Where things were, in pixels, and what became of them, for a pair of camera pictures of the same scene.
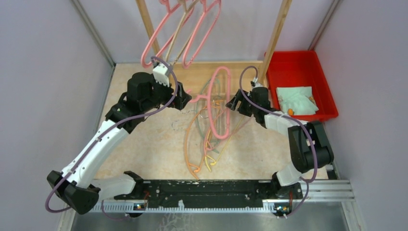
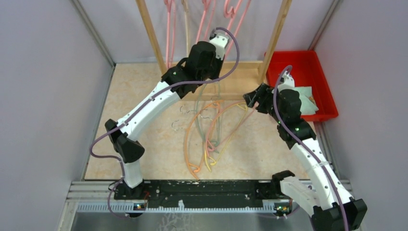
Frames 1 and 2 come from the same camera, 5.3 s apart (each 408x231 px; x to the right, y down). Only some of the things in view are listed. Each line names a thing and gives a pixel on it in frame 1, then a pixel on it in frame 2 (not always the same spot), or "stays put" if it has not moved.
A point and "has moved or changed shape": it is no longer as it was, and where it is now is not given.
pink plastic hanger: [205, 10] has moved or changed shape
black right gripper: [234, 101] -> [261, 95]
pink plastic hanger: [196, 97] -> [233, 14]
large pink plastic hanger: [169, 13] -> [171, 6]
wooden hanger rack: [263, 67] stays put
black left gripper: [182, 97] -> [219, 63]
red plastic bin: [299, 68] stays put
